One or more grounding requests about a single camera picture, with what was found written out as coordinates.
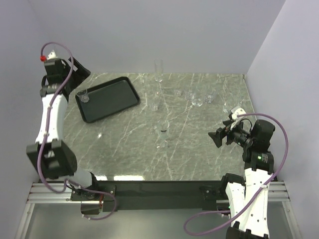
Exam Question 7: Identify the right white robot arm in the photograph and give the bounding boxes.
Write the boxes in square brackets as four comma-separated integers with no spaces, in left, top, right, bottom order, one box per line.
[208,119,275,239]

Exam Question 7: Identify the clear ribbed tumbler glass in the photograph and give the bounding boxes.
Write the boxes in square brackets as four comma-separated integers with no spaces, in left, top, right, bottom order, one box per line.
[203,90,216,104]

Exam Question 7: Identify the clear faceted small glass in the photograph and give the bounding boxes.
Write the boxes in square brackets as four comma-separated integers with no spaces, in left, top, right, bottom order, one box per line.
[185,91,194,101]

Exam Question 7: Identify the clear stemmed wine glass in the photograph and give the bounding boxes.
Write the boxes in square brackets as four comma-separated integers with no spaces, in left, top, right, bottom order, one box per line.
[156,119,170,150]

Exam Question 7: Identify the tall clear cylinder glass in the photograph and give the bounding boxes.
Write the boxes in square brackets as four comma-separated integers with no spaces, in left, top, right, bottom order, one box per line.
[154,59,163,82]

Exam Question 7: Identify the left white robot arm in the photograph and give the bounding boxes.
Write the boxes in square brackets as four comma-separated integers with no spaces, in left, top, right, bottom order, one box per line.
[26,57,100,200]

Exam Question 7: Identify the small clear shot glass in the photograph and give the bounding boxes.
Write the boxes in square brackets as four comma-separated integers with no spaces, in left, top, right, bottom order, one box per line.
[150,98,160,112]

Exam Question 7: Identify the black plastic tray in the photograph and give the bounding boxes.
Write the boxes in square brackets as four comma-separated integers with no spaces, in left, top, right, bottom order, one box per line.
[75,76,141,123]

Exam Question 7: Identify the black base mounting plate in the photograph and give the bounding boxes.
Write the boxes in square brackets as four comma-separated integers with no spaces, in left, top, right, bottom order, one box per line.
[70,181,229,212]

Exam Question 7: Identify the round clear stemless glass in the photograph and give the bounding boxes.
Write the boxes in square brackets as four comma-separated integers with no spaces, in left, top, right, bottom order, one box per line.
[191,94,203,107]

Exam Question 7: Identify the small clear tumbler glass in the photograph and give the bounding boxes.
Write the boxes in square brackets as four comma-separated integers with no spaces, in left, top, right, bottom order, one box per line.
[76,89,90,103]

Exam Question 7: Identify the tiny clear shot glass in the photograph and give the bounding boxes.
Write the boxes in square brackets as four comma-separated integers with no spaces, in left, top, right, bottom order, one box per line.
[174,89,182,97]

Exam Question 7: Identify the clear glass near right arm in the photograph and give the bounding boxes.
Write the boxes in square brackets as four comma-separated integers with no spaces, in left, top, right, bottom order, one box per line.
[222,102,235,114]

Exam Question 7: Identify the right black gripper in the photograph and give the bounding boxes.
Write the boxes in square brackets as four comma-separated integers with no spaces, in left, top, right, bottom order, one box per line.
[208,118,254,147]

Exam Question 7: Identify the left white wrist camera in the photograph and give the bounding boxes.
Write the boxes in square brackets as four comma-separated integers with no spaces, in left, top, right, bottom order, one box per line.
[40,50,57,62]

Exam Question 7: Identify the aluminium frame rail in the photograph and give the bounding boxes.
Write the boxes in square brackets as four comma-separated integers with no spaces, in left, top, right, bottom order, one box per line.
[27,181,75,204]

